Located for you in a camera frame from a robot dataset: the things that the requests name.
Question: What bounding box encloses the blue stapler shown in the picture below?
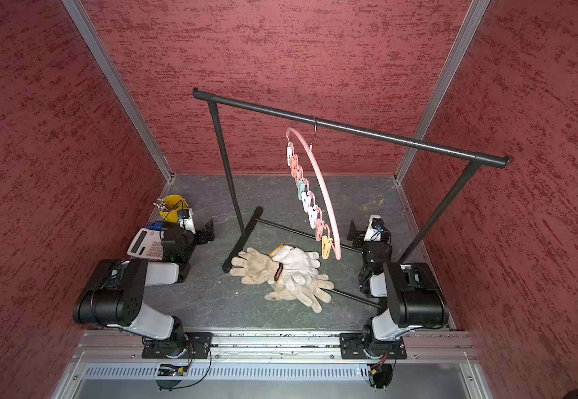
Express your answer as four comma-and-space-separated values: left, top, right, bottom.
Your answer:
146, 221, 167, 231

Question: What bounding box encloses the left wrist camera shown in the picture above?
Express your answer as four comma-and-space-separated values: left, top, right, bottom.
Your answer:
177, 208, 196, 234

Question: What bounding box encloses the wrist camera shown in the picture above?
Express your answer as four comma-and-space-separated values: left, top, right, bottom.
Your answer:
177, 208, 196, 234
364, 214, 388, 242

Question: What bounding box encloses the controller board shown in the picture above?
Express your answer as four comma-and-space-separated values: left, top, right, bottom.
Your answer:
368, 364, 394, 390
157, 364, 190, 378

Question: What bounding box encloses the pink calculator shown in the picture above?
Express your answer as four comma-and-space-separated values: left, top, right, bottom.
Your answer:
127, 228, 164, 261

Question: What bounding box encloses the right controller board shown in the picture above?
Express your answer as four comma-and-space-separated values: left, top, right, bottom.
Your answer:
368, 364, 394, 390

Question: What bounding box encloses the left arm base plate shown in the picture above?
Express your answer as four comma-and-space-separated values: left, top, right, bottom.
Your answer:
142, 332, 213, 360

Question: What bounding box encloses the white work glove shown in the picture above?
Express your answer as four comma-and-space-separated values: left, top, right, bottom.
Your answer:
270, 245, 320, 278

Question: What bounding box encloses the pink clip hanger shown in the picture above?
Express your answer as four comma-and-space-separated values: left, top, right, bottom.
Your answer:
285, 127, 342, 260

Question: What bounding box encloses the yellow cup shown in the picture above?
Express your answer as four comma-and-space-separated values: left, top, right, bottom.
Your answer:
154, 195, 190, 223

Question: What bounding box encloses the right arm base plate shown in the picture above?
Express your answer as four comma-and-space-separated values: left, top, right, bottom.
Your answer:
339, 332, 407, 361

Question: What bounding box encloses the black clothes rack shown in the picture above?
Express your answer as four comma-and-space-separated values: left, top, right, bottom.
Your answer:
192, 88, 512, 313

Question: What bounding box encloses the left controller board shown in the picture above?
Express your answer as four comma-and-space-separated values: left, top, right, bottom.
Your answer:
157, 364, 190, 378

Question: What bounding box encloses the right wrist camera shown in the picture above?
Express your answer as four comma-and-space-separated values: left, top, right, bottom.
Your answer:
364, 214, 388, 242

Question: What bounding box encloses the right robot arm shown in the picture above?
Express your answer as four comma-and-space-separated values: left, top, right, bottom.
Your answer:
340, 215, 450, 361

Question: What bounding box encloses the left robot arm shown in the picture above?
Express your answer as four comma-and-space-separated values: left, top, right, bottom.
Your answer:
73, 220, 215, 362

